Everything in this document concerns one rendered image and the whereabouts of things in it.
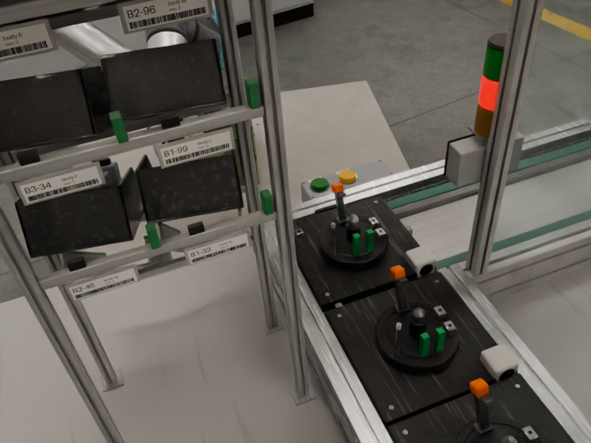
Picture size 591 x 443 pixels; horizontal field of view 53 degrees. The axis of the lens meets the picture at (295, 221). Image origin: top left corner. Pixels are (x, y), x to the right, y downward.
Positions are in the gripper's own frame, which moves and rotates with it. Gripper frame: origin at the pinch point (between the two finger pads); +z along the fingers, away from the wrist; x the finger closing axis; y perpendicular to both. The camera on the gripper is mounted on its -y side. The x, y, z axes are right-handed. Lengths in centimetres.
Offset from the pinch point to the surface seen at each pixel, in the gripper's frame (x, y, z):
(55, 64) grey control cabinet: 94, 209, -201
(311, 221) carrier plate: -22.5, 29.5, 4.3
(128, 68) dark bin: 0.1, -32.9, 8.4
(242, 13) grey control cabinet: -24, 229, -238
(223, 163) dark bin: -8.1, -18.6, 14.3
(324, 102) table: -37, 67, -50
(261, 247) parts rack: -11.1, 11.6, 15.2
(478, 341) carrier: -45, 14, 38
